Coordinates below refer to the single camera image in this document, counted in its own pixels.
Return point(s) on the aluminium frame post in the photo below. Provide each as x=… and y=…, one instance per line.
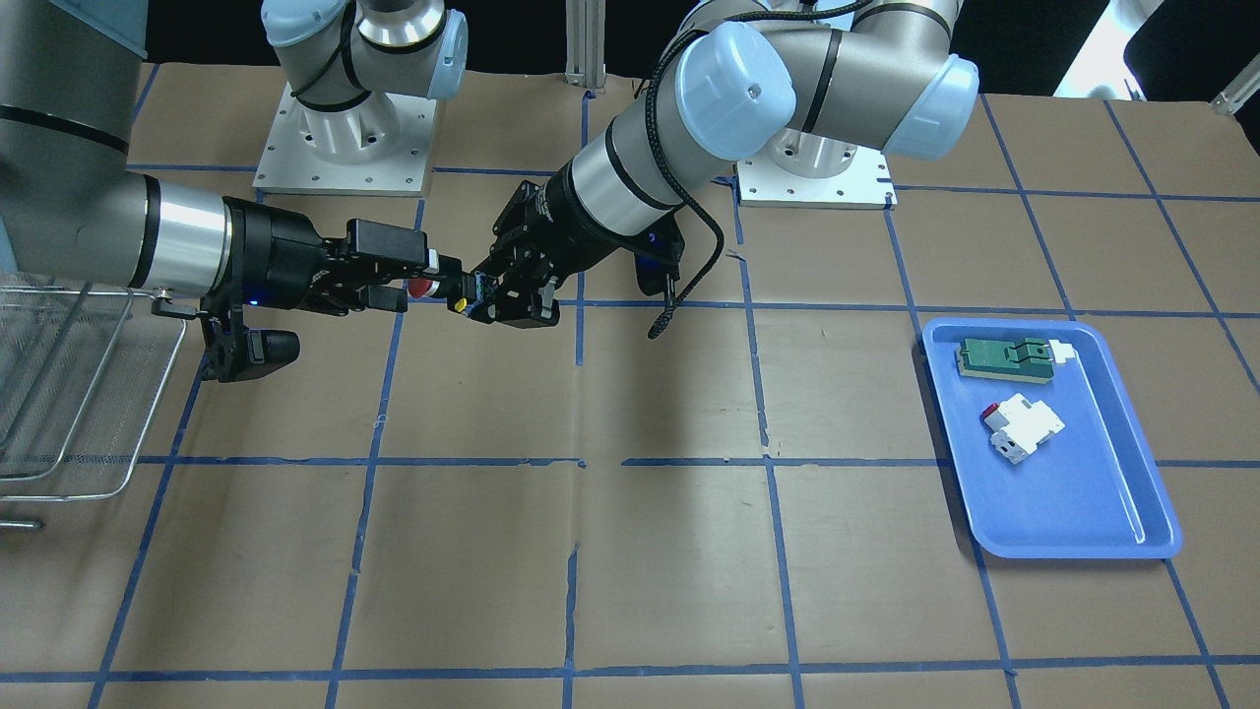
x=584, y=24

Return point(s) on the green switch module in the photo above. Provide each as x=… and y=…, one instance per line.
x=1028, y=360

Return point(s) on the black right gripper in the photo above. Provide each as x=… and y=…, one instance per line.
x=278, y=258

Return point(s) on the white circuit breaker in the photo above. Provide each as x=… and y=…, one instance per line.
x=1019, y=426

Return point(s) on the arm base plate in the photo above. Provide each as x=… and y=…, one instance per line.
x=383, y=147
x=800, y=170

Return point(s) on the wire mesh shelf rack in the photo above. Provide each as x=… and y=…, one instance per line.
x=83, y=369

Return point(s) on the red emergency stop button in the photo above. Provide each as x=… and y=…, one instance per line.
x=448, y=290

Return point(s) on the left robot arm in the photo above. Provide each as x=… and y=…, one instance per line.
x=734, y=75

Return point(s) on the blue plastic tray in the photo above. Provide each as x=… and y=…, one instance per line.
x=1093, y=491

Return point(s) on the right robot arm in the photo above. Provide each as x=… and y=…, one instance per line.
x=72, y=208

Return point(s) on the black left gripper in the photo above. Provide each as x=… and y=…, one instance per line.
x=563, y=230

